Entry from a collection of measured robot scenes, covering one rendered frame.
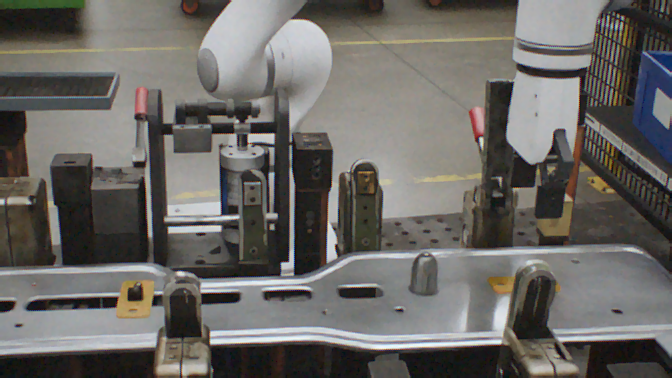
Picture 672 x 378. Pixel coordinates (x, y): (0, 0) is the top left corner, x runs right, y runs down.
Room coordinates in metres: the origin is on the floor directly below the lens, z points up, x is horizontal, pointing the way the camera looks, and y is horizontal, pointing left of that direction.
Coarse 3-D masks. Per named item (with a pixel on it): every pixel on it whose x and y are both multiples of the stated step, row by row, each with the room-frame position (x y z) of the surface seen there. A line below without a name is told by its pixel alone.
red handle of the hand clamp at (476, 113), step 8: (472, 112) 1.23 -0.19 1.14; (480, 112) 1.22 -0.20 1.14; (472, 120) 1.22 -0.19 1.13; (480, 120) 1.21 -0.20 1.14; (472, 128) 1.21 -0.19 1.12; (480, 128) 1.20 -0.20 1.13; (480, 136) 1.19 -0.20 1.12; (480, 144) 1.18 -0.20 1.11; (480, 152) 1.18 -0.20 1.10; (496, 184) 1.12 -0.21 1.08; (496, 192) 1.11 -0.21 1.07; (496, 200) 1.11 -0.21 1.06
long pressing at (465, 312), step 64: (384, 256) 1.04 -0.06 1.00; (448, 256) 1.05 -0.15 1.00; (512, 256) 1.06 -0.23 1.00; (576, 256) 1.06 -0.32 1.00; (640, 256) 1.07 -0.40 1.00; (0, 320) 0.86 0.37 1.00; (64, 320) 0.86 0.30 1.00; (128, 320) 0.87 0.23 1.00; (256, 320) 0.88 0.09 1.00; (320, 320) 0.88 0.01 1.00; (384, 320) 0.88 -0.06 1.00; (448, 320) 0.89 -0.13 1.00; (576, 320) 0.90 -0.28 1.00; (640, 320) 0.90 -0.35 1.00
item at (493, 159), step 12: (492, 84) 1.13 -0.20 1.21; (504, 84) 1.11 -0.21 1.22; (492, 96) 1.13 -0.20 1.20; (504, 96) 1.10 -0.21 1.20; (492, 108) 1.12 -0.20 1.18; (504, 108) 1.14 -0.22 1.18; (492, 120) 1.12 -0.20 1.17; (504, 120) 1.13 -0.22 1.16; (492, 132) 1.12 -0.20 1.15; (504, 132) 1.13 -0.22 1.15; (492, 144) 1.12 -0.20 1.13; (504, 144) 1.13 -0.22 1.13; (492, 156) 1.12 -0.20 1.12; (504, 156) 1.13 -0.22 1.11; (492, 168) 1.12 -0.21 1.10; (504, 168) 1.12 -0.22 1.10; (504, 180) 1.12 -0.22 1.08; (504, 192) 1.11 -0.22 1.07; (504, 204) 1.11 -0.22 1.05
